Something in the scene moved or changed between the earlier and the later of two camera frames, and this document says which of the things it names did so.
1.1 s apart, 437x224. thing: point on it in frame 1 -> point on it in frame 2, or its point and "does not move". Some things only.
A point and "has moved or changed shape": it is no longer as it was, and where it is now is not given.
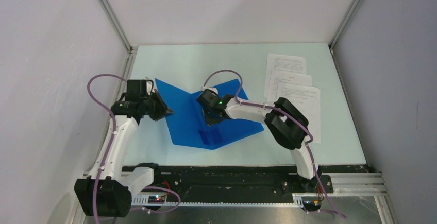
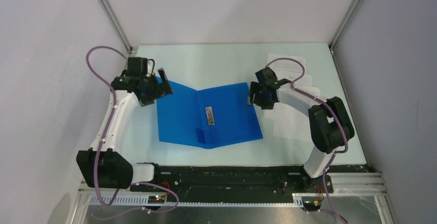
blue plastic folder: [187, 124] has moved or changed shape
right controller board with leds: [311, 203] does not move
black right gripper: [210, 121] -> [254, 87]
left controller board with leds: [156, 199] does not move
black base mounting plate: [238, 184] does not move
